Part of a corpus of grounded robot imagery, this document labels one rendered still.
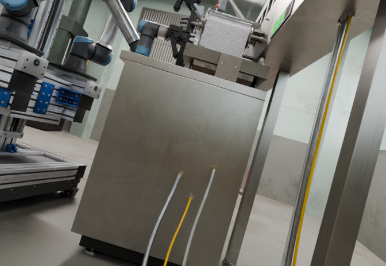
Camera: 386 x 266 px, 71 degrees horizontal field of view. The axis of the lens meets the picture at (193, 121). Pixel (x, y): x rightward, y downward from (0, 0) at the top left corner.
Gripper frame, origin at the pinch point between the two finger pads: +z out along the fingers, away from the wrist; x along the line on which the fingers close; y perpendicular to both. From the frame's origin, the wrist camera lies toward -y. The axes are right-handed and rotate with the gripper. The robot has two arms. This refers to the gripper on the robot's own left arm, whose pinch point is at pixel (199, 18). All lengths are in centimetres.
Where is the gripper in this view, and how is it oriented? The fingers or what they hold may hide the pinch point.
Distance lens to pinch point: 162.6
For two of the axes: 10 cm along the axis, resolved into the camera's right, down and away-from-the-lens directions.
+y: 8.4, -5.5, 0.4
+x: 0.0, 0.6, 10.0
